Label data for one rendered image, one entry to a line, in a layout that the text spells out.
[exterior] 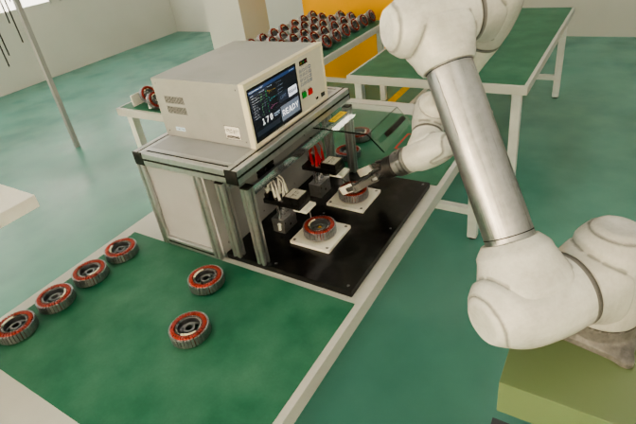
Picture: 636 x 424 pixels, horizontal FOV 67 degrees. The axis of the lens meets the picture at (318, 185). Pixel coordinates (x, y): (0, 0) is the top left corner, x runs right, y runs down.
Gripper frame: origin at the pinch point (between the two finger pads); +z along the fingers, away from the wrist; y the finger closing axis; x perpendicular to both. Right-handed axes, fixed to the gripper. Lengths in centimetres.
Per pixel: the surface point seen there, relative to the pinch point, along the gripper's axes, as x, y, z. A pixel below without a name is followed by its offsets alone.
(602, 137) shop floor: 108, -240, -21
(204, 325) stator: 1, 73, 10
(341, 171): -5.0, 0.3, 1.8
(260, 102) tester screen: -40.8, 26.4, -8.3
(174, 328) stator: -2, 77, 16
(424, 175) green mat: 16.7, -27.6, -10.1
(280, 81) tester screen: -43.0, 15.2, -9.6
